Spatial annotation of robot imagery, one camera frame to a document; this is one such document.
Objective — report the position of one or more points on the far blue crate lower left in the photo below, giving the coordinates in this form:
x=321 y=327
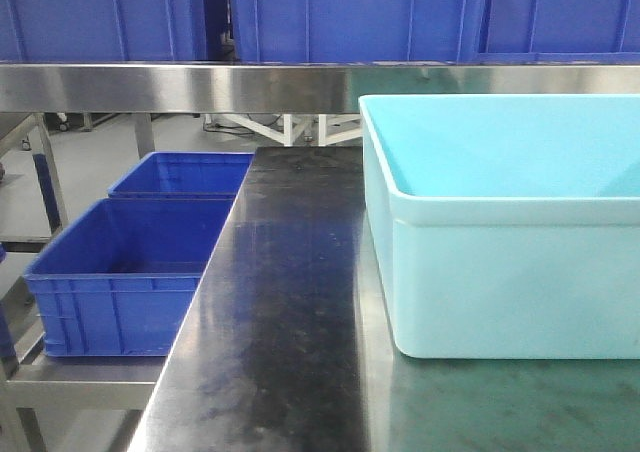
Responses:
x=184 y=175

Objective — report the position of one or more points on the blue crate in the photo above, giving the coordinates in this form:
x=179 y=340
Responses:
x=184 y=175
x=105 y=31
x=601 y=31
x=352 y=31
x=120 y=278

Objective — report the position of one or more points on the light cyan plastic tub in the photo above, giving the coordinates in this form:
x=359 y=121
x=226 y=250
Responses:
x=506 y=226

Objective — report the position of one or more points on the blue crate upper middle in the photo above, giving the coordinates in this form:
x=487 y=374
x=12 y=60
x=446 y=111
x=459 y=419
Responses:
x=352 y=31

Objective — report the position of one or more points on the near blue crate lower left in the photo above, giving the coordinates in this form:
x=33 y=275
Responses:
x=120 y=278

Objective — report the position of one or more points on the blue crate upper right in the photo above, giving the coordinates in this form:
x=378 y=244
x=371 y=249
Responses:
x=601 y=31

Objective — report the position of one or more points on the blue crate upper left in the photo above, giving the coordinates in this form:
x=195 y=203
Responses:
x=105 y=31

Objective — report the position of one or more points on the white frame in background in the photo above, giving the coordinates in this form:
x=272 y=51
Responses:
x=289 y=129

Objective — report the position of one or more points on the steel side rack frame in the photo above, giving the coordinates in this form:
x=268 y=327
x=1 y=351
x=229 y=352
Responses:
x=119 y=387

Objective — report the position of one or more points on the stainless steel shelf rail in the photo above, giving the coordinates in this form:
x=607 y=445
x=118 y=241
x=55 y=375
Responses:
x=277 y=88

